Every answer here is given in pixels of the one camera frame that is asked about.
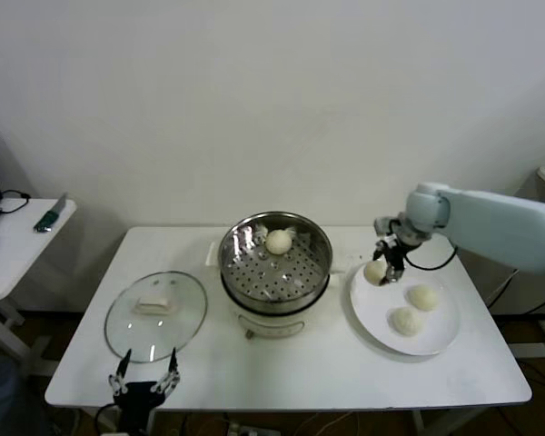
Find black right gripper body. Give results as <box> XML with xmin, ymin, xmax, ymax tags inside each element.
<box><xmin>382</xmin><ymin>239</ymin><xmax>407</xmax><ymax>274</ymax></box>

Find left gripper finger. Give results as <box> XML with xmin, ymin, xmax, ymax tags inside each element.
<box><xmin>107</xmin><ymin>348</ymin><xmax>132</xmax><ymax>395</ymax></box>
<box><xmin>151</xmin><ymin>347</ymin><xmax>182</xmax><ymax>395</ymax></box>

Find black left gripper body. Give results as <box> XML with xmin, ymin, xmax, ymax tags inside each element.
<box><xmin>112</xmin><ymin>381</ymin><xmax>168</xmax><ymax>424</ymax></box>

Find white steamed baozi bun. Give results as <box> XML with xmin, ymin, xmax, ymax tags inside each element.
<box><xmin>265</xmin><ymin>229</ymin><xmax>293</xmax><ymax>255</ymax></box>
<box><xmin>406</xmin><ymin>284</ymin><xmax>439</xmax><ymax>313</ymax></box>
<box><xmin>387</xmin><ymin>306</ymin><xmax>424</xmax><ymax>338</ymax></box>
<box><xmin>362</xmin><ymin>261</ymin><xmax>387</xmax><ymax>286</ymax></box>

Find glass lid with white handle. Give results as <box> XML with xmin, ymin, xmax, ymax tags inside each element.
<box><xmin>104</xmin><ymin>271</ymin><xmax>209</xmax><ymax>364</ymax></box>

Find stainless steel steamer basket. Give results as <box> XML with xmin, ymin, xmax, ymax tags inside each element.
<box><xmin>217</xmin><ymin>210</ymin><xmax>335</xmax><ymax>318</ymax></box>

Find white round plate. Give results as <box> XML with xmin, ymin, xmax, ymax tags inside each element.
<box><xmin>348</xmin><ymin>257</ymin><xmax>462</xmax><ymax>357</ymax></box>

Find person leg blue jeans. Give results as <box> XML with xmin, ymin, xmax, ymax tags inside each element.
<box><xmin>0</xmin><ymin>353</ymin><xmax>42</xmax><ymax>436</ymax></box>

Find white electric cooker base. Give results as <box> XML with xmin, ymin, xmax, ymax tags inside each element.
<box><xmin>205</xmin><ymin>242</ymin><xmax>347</xmax><ymax>342</ymax></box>

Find white furniture foot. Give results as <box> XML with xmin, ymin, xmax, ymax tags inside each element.
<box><xmin>508</xmin><ymin>319</ymin><xmax>545</xmax><ymax>361</ymax></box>

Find white side table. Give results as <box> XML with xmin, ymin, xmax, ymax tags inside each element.
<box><xmin>0</xmin><ymin>198</ymin><xmax>79</xmax><ymax>378</ymax></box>

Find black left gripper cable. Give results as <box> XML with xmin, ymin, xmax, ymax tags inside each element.
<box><xmin>94</xmin><ymin>402</ymin><xmax>119</xmax><ymax>431</ymax></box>

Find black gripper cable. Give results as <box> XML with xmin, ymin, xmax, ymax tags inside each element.
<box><xmin>94</xmin><ymin>402</ymin><xmax>119</xmax><ymax>431</ymax></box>
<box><xmin>403</xmin><ymin>244</ymin><xmax>458</xmax><ymax>272</ymax></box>

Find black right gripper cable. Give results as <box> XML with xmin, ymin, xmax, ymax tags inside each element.
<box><xmin>403</xmin><ymin>244</ymin><xmax>458</xmax><ymax>272</ymax></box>

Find green handled knife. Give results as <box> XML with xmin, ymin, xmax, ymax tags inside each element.
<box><xmin>33</xmin><ymin>193</ymin><xmax>69</xmax><ymax>234</ymax></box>

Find thin black laptop cable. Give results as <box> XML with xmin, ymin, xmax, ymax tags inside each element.
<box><xmin>0</xmin><ymin>189</ymin><xmax>32</xmax><ymax>215</ymax></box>

